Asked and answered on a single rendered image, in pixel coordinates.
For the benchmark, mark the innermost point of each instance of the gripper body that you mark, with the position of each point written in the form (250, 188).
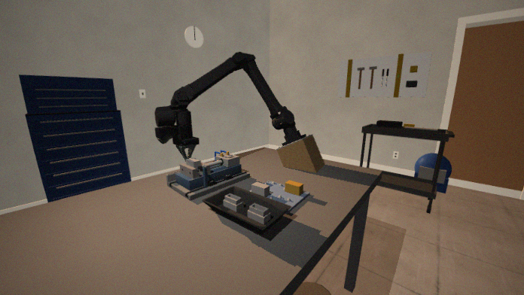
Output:
(191, 140)

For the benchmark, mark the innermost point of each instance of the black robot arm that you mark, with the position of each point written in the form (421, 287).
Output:
(177, 113)

